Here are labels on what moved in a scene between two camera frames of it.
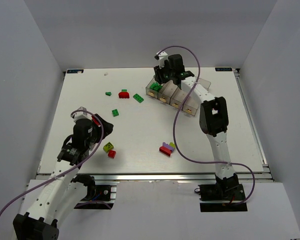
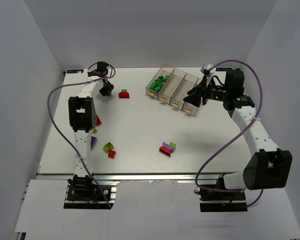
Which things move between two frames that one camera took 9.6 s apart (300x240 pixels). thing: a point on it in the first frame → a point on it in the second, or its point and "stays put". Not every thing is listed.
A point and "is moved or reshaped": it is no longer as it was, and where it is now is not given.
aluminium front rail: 159,177 stays put
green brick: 152,85 stays put
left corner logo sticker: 75,71 stays put
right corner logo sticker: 223,69 stays put
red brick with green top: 124,94 stays put
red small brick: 111,153 stays put
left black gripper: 100,124 → 106,89
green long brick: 157,88 is moved or reshaped
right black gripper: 159,75 → 204,92
